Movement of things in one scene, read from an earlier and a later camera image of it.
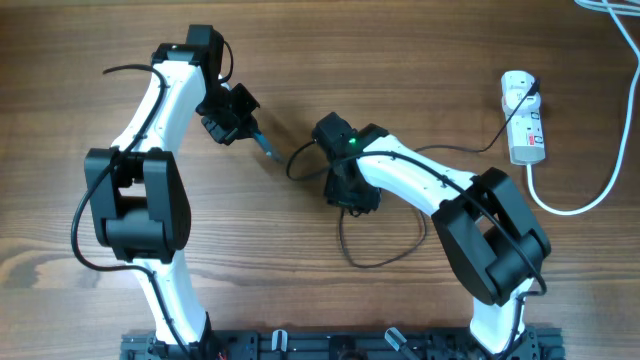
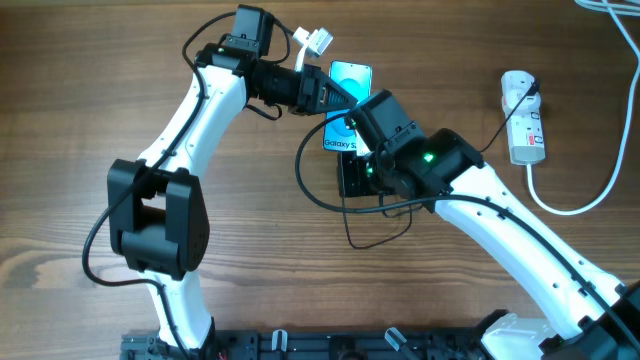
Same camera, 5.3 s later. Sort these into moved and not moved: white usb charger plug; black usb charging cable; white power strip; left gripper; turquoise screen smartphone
Moved: black usb charging cable; turquoise screen smartphone; left gripper
Not moved: white power strip; white usb charger plug
